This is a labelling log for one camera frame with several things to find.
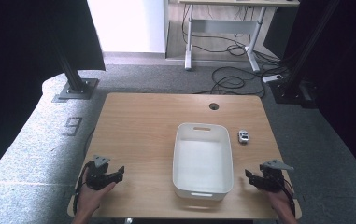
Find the white desk frame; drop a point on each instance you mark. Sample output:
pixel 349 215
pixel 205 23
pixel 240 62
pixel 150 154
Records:
pixel 225 26

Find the white panel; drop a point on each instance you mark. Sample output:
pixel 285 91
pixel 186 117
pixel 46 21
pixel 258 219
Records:
pixel 125 25

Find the white plastic basin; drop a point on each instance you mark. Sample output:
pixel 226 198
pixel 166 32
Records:
pixel 202 161

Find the person's right hand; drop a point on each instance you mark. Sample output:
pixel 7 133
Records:
pixel 280 202

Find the silver toy car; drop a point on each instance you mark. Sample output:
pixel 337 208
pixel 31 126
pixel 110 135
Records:
pixel 243 136

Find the black metal stand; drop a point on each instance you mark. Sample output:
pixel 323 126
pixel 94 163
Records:
pixel 76 84
pixel 297 84

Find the white power strip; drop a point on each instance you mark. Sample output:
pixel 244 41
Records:
pixel 272 78

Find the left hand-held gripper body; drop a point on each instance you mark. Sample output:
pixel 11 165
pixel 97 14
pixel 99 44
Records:
pixel 96 177

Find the black curtain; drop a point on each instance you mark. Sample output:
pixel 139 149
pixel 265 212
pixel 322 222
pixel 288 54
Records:
pixel 17 62
pixel 347 77

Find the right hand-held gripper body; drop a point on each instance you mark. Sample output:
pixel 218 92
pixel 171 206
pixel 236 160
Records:
pixel 272 179

